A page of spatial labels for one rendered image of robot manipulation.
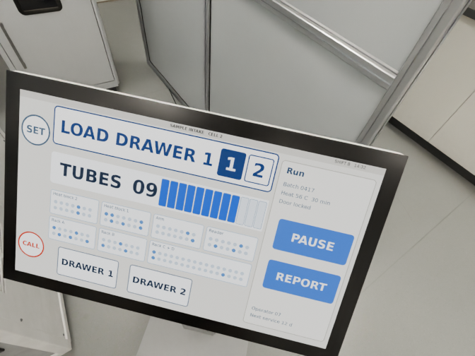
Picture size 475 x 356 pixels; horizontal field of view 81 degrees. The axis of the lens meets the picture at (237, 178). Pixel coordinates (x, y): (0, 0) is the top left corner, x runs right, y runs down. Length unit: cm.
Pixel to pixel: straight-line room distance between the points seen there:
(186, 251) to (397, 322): 143
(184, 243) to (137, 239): 7
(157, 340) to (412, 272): 136
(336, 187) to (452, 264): 171
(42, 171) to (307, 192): 36
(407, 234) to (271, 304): 160
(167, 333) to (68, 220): 102
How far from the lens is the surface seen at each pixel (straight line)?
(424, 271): 191
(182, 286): 43
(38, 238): 51
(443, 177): 245
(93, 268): 48
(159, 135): 37
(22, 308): 119
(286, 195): 36
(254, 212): 37
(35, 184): 48
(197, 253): 40
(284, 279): 41
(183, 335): 140
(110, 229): 43
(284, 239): 38
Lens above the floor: 143
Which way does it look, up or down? 53 degrees down
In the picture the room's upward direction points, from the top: 9 degrees clockwise
